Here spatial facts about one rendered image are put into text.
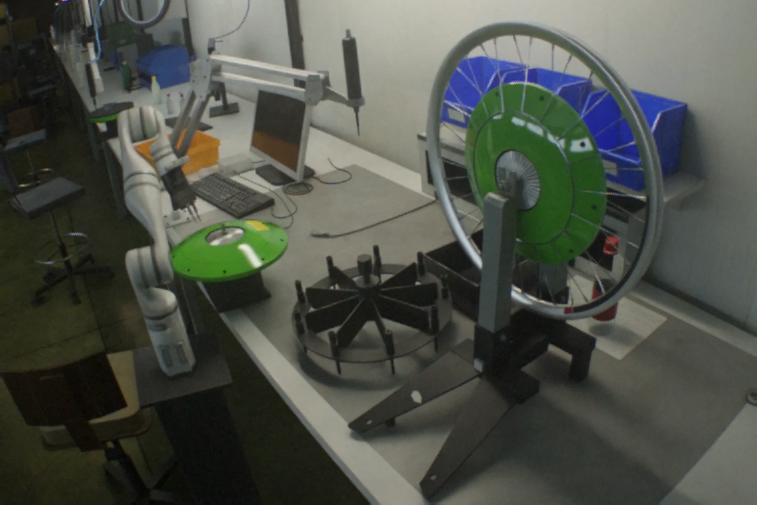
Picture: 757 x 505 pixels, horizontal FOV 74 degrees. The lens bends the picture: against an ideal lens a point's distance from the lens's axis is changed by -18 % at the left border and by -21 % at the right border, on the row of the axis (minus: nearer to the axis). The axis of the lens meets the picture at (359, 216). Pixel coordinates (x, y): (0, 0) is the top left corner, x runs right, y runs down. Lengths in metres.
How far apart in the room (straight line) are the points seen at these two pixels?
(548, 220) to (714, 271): 0.67
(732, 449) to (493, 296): 0.56
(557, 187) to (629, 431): 0.49
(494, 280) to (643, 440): 0.43
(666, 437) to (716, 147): 0.66
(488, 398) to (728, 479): 0.48
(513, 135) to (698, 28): 0.61
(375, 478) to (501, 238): 0.46
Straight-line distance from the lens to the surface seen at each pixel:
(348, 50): 1.57
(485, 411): 1.07
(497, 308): 1.04
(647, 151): 0.85
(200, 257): 1.47
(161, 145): 1.88
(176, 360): 1.45
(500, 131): 0.99
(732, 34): 1.36
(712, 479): 1.12
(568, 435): 1.13
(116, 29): 7.10
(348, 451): 1.11
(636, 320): 1.44
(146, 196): 1.42
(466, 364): 1.14
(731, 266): 1.50
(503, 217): 0.96
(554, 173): 0.93
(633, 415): 1.19
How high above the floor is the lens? 1.73
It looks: 25 degrees down
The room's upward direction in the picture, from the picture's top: 6 degrees counter-clockwise
